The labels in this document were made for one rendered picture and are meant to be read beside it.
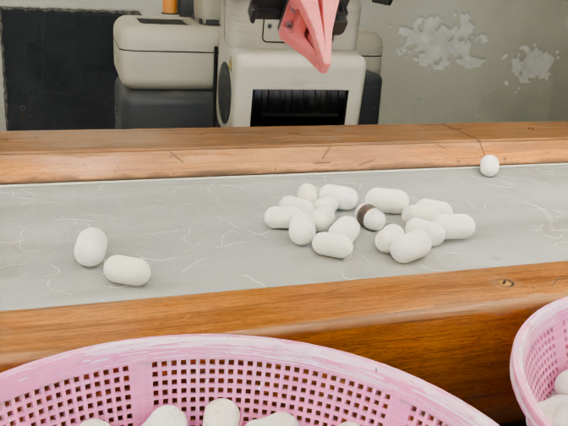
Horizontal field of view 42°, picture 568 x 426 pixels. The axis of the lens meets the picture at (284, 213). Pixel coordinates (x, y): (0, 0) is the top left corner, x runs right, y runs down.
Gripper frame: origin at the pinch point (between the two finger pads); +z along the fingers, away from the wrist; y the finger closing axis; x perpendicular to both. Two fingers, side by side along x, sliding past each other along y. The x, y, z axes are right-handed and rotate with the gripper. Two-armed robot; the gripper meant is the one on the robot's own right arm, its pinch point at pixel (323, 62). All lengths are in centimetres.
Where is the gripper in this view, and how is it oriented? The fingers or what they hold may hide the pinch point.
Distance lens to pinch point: 71.2
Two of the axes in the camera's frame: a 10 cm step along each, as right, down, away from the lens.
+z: 2.1, 8.6, -4.7
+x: -2.4, 5.1, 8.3
